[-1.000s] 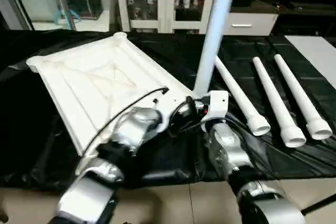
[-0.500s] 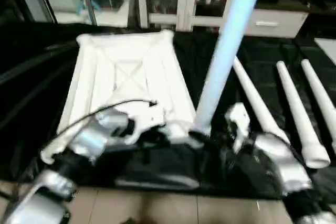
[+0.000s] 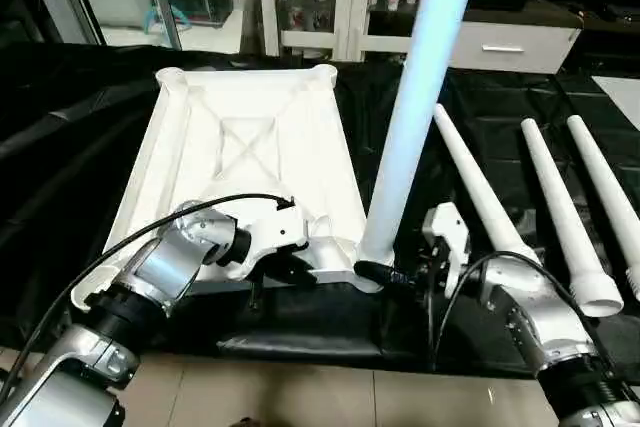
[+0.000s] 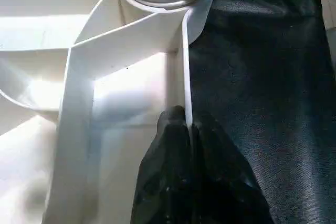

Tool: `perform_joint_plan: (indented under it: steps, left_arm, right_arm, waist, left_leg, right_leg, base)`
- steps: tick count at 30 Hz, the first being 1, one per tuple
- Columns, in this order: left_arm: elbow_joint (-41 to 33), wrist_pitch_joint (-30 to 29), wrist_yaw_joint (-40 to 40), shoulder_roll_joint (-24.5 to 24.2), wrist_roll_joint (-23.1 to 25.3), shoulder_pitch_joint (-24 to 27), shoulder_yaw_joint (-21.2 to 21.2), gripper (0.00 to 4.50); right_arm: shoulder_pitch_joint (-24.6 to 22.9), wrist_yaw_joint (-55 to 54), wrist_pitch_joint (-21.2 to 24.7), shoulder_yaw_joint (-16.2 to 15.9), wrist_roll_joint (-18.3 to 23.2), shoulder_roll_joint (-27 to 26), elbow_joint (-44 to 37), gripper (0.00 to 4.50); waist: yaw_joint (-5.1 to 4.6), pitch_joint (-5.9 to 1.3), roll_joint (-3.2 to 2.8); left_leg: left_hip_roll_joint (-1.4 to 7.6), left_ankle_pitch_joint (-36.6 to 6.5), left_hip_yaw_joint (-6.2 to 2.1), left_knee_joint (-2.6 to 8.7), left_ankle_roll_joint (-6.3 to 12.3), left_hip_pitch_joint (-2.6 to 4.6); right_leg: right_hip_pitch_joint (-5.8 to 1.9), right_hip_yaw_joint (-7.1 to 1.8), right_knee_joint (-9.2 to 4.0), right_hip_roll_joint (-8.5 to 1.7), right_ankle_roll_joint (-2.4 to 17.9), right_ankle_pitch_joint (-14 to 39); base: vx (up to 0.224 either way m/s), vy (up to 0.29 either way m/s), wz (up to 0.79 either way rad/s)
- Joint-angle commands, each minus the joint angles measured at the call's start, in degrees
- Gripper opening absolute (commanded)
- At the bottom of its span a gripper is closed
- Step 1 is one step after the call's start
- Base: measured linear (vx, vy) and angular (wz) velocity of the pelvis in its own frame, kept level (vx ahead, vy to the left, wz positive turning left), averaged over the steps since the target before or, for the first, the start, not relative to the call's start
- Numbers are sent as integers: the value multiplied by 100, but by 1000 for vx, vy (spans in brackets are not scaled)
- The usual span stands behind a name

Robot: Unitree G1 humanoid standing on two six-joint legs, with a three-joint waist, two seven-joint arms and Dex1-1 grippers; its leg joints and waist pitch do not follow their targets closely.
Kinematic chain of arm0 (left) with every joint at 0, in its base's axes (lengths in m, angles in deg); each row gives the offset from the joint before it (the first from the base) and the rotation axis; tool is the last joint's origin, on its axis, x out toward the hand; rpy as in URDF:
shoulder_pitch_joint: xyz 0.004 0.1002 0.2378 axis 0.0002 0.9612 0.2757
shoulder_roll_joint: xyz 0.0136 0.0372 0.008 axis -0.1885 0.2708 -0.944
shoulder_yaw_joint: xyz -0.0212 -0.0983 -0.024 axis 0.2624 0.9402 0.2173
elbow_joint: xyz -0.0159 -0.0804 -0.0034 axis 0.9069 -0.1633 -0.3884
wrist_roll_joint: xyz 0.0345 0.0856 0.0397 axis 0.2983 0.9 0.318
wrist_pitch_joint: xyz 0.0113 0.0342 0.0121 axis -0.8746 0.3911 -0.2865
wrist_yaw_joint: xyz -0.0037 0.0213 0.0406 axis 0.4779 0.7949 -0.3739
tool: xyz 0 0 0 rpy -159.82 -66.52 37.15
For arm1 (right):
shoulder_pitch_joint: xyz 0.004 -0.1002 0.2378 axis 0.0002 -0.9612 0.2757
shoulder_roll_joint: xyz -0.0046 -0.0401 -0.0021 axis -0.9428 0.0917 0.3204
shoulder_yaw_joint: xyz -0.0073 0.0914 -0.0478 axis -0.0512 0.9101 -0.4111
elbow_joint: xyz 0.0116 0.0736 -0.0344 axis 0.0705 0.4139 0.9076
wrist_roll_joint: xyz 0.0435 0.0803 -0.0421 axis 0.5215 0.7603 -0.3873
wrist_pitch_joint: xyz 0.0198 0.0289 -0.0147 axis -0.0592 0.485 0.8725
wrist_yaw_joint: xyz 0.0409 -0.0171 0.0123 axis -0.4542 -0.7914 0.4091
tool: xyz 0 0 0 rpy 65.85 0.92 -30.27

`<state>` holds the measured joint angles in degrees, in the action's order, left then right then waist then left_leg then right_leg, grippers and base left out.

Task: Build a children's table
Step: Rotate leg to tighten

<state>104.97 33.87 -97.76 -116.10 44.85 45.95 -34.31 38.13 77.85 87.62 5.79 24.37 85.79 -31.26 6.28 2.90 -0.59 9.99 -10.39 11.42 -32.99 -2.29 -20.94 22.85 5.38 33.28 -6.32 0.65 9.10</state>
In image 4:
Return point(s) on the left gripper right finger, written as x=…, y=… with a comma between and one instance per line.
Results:
x=223, y=187

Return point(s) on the black work mat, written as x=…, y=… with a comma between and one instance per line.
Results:
x=262, y=77

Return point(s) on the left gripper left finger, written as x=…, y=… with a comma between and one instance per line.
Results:
x=168, y=182

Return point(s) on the white plastic table top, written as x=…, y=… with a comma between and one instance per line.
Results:
x=52, y=103

